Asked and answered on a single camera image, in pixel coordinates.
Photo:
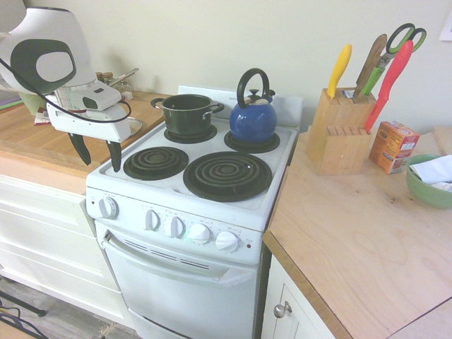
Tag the round glass pot lid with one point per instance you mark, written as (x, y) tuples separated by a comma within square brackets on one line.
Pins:
[(136, 124)]

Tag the white burner knob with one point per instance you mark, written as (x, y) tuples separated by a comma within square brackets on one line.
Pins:
[(200, 233), (227, 242), (152, 219), (174, 226)]

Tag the small bare coil burner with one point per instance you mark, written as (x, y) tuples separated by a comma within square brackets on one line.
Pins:
[(155, 163)]

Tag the green ribbed utensil holder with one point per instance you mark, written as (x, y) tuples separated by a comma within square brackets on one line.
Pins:
[(31, 103)]

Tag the red white snack packet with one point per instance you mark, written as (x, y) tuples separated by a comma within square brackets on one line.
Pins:
[(41, 119)]

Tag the small coil burner under pot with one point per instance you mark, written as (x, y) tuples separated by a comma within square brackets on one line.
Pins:
[(208, 136)]

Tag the white cabinet with knob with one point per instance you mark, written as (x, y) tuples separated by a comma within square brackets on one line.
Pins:
[(293, 318)]

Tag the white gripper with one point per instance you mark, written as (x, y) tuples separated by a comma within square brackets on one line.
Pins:
[(88, 123)]

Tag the red knife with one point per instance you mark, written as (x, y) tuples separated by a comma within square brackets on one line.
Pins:
[(392, 77)]

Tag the purple green flat mats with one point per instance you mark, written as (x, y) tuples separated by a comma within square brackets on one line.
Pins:
[(10, 104)]

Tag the white oven dial knob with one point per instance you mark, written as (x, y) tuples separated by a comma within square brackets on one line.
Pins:
[(107, 208)]

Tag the white wall paper sheet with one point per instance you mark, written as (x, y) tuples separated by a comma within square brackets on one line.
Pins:
[(446, 28)]

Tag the small blue white label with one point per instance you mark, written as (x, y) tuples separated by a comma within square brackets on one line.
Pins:
[(348, 94)]

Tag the silver round cabinet knob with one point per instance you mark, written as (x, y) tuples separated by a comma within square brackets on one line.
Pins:
[(282, 309)]

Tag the small coil burner under kettle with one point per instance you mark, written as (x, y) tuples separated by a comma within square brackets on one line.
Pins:
[(272, 143)]

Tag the wooden knife block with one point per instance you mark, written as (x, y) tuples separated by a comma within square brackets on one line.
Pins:
[(339, 141)]

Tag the white paper in bowl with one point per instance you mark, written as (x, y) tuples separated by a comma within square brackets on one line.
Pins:
[(432, 169)]

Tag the orange baking soda box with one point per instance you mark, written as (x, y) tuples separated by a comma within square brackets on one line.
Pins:
[(393, 146)]

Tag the brown lidded spice jar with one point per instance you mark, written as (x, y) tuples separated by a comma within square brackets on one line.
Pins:
[(107, 77), (99, 77)]

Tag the clear glass spice jar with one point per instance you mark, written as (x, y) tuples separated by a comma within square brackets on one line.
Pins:
[(124, 90)]

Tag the green ceramic bowl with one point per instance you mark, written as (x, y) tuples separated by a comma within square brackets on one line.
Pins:
[(423, 196)]

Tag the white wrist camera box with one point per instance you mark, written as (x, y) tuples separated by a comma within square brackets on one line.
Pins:
[(100, 99)]

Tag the thick wooden butcher block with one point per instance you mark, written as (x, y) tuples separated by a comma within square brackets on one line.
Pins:
[(35, 141)]

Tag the black tripod legs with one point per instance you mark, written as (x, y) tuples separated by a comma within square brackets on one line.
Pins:
[(21, 305)]

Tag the light wooden cutting board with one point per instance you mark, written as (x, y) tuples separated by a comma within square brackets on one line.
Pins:
[(444, 139)]

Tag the white electric stove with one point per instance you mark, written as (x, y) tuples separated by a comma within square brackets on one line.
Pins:
[(176, 282)]

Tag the large bare coil burner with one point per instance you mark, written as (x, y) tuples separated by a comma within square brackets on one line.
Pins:
[(227, 176)]

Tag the white drawer cabinet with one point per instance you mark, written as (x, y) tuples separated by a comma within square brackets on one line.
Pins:
[(46, 240)]

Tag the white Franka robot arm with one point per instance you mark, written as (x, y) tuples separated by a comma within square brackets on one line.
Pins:
[(46, 35)]

